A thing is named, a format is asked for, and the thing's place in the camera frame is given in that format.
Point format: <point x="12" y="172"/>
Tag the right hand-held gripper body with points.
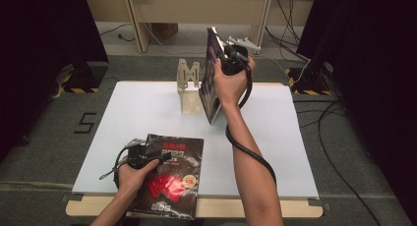
<point x="234" y="62"/>

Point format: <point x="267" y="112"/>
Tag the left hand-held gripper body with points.
<point x="139" y="157"/>

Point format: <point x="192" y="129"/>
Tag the dark brown glossy magazine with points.
<point x="177" y="193"/>

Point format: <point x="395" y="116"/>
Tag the purple magazine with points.
<point x="209" y="98"/>

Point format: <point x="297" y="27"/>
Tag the beige expandable book stand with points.
<point x="190" y="101"/>

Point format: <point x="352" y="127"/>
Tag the person's left hand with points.
<point x="132" y="181"/>

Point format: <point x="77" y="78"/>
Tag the person's right hand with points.
<point x="231" y="88"/>

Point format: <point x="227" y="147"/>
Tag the white table cover sheet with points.
<point x="131" y="104"/>

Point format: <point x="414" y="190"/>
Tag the beige wooden desk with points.
<point x="196" y="6"/>

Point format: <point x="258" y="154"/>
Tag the black hazard striped stand base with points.
<point x="83" y="77"/>
<point x="311" y="78"/>

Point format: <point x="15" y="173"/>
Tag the grey floor tape piece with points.
<point x="70" y="197"/>
<point x="319" y="203"/>

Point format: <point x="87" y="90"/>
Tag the black curtain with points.
<point x="377" y="72"/>
<point x="39" y="55"/>

